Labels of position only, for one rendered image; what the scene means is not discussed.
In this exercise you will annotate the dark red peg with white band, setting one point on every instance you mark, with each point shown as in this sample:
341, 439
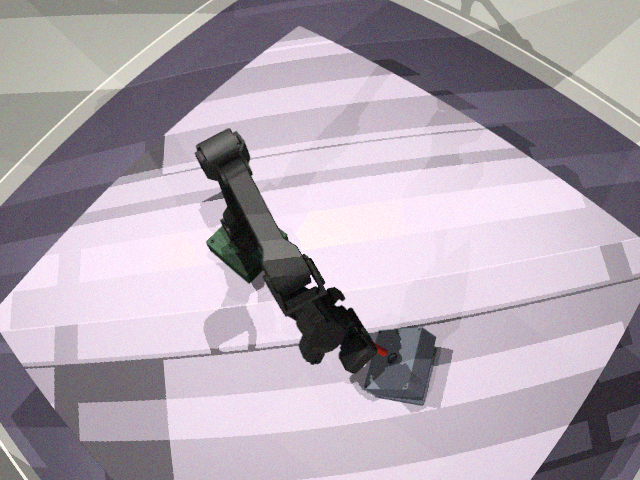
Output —
381, 350

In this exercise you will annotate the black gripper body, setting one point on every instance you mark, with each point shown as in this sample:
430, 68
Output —
357, 348

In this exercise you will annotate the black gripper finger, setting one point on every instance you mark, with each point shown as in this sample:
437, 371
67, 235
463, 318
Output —
355, 319
364, 331

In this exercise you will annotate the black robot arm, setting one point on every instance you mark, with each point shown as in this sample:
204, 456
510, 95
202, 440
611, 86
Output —
249, 224

